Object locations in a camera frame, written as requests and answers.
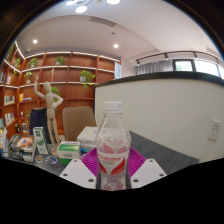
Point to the black ceiling track rail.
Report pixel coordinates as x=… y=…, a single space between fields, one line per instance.
x=180 y=53

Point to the brown wooden shelf unit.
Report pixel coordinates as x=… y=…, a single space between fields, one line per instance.
x=73 y=86

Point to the window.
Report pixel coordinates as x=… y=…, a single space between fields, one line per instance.
x=200 y=67

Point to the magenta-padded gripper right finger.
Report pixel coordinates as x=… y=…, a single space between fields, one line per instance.
x=148 y=173

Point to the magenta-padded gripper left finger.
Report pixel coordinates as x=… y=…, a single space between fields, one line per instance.
x=78 y=174

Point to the clear plastic water bottle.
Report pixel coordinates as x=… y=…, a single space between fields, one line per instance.
x=112 y=146

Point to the tall green white carton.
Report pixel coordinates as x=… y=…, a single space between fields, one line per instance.
x=40 y=140

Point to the dark navy chair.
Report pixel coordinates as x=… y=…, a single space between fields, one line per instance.
x=38 y=121

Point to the recessed ceiling spotlight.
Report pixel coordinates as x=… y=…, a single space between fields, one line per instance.
x=35 y=41
x=115 y=45

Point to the white wall socket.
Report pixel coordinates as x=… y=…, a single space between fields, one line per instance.
x=214 y=130

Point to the branched ceiling lamp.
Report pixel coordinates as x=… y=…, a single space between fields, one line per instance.
x=81 y=8

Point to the wooden artist mannequin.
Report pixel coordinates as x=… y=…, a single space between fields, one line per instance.
x=50 y=113

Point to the tan upholstered chair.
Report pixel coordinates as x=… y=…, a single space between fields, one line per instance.
x=78 y=121

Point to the flat white box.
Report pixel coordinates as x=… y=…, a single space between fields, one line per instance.
x=87 y=138

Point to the small green white box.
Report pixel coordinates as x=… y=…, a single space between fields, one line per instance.
x=68 y=151

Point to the round printed sticker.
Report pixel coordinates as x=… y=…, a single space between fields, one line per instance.
x=51 y=160
x=39 y=159

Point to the grey window curtain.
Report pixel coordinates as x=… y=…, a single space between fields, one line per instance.
x=153 y=66

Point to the ceiling air vent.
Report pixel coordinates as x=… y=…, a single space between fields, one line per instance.
x=102 y=21

